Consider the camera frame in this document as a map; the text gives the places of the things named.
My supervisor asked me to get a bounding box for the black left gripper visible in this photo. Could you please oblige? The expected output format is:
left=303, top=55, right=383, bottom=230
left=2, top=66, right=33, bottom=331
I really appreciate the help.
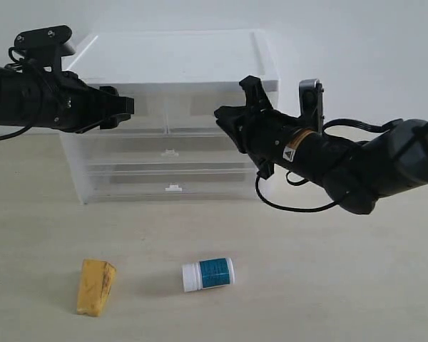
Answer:
left=24, top=70, right=134, bottom=134

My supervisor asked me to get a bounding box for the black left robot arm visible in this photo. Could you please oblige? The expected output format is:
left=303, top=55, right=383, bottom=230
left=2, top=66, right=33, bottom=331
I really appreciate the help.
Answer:
left=0, top=64, right=135, bottom=134

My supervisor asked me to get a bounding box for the white plastic drawer cabinet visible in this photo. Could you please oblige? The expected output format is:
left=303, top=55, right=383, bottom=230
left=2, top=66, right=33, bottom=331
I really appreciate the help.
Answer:
left=61, top=30, right=279, bottom=194

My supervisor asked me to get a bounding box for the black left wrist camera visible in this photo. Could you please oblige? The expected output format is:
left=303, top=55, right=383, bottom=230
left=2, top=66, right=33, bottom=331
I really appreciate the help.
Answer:
left=9, top=25, right=76, bottom=70

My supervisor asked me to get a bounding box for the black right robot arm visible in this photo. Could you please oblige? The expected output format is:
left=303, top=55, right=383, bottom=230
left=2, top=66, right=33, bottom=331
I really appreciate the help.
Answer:
left=214, top=76, right=428, bottom=214

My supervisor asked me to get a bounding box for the yellow wedge sponge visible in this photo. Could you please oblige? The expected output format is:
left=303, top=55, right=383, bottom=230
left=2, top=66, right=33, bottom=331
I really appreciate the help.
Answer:
left=76, top=259, right=116, bottom=317

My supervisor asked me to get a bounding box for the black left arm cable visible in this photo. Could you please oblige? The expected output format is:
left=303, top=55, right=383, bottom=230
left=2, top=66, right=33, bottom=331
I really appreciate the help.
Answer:
left=0, top=46, right=40, bottom=144

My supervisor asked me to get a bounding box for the white bottle blue label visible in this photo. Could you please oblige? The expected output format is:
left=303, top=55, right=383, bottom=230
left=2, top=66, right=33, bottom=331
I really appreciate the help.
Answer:
left=182, top=257, right=235, bottom=293

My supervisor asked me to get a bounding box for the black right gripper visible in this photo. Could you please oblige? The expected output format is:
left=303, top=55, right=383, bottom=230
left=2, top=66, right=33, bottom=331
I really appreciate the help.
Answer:
left=214, top=76, right=307, bottom=178

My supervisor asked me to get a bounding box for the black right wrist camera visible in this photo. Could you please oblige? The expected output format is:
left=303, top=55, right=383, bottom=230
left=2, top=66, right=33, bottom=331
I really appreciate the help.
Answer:
left=299, top=78, right=324, bottom=133

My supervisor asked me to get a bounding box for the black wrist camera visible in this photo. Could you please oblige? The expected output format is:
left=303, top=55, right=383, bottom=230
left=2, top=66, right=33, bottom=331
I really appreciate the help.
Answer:
left=9, top=25, right=76, bottom=70
left=299, top=78, right=324, bottom=133

